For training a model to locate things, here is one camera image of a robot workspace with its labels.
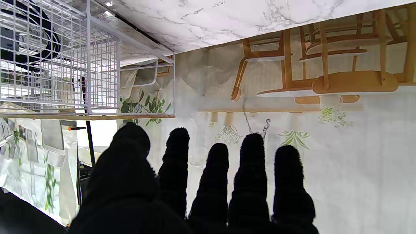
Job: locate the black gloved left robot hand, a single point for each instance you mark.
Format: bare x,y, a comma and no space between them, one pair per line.
195,195

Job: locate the printed cafe scene backdrop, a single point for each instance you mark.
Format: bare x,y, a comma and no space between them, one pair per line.
292,113

